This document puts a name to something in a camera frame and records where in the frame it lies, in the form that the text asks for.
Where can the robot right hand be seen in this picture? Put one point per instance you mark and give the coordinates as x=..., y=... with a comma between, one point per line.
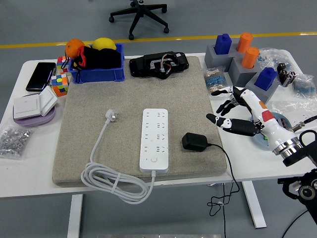
x=260, y=109

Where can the black plug adapter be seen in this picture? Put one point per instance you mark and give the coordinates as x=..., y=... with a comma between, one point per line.
x=194, y=141

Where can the white power strip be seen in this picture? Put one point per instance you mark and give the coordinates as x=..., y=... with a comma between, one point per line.
x=153, y=138

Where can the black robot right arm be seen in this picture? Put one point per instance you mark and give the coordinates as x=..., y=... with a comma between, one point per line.
x=294, y=155

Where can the black capacitor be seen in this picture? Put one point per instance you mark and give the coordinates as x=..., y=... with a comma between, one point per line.
x=284, y=122

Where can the blue square peg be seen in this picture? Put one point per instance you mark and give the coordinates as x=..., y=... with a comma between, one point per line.
x=223, y=44
x=266, y=79

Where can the light blue tray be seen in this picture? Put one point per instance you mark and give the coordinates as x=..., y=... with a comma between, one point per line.
x=260, y=143

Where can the white socket panel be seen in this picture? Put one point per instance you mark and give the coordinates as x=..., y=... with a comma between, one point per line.
x=297, y=116

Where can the bundle of large black capacitors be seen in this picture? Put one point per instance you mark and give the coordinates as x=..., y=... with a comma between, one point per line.
x=287, y=74

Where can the orange cylinder peg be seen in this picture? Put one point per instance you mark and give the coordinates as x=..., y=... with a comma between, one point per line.
x=244, y=42
x=250, y=58

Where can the bag of tan blue resistors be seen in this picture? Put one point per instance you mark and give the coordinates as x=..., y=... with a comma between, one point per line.
x=215, y=79

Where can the white table leg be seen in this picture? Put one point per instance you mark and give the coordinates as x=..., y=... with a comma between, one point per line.
x=255, y=210
x=75, y=215

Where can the open black electronic device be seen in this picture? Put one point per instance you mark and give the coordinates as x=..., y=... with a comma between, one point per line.
x=143, y=65

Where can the black office chair base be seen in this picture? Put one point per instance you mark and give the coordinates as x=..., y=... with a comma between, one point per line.
x=141, y=12

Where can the grey-brown mat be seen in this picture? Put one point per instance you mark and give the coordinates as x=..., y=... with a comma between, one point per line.
x=99, y=99

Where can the blue plastic bin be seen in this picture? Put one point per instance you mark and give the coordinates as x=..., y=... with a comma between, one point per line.
x=99, y=74

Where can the yellow lemon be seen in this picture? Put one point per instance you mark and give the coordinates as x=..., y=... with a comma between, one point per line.
x=104, y=44

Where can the orange fruit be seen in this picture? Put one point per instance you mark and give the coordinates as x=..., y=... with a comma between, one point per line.
x=74, y=47

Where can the colourful puzzle cube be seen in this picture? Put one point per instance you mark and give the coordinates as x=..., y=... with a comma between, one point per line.
x=60, y=85
x=60, y=62

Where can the black smartphone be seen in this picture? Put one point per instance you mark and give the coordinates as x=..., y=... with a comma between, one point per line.
x=40, y=77

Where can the purple round plate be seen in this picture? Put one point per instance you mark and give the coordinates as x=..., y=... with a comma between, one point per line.
x=34, y=121

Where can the bag of metal nuts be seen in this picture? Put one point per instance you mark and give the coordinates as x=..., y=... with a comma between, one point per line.
x=13, y=141

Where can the white wall switch panel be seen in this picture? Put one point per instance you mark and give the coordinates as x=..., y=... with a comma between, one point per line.
x=26, y=106
x=48, y=101

